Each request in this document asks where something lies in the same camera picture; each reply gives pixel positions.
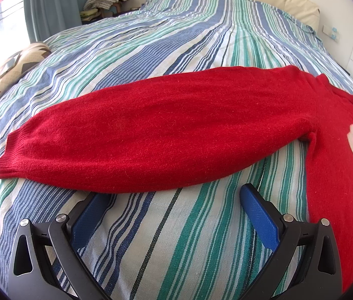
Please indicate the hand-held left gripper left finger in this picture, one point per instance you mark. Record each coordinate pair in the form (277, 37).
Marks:
(82, 222)

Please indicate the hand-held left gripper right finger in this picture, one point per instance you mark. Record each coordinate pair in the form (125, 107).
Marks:
(259, 217)

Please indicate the red sweater with white dog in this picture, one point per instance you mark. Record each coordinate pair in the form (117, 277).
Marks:
(164, 137)

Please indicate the patterned pillow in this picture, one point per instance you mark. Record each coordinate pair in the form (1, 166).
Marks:
(17, 65)

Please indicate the striped bedspread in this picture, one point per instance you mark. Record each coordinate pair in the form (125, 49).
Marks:
(170, 37)

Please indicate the teal curtain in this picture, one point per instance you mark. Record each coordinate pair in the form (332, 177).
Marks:
(51, 3)

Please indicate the white wall socket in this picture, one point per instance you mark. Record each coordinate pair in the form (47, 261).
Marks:
(331, 32)

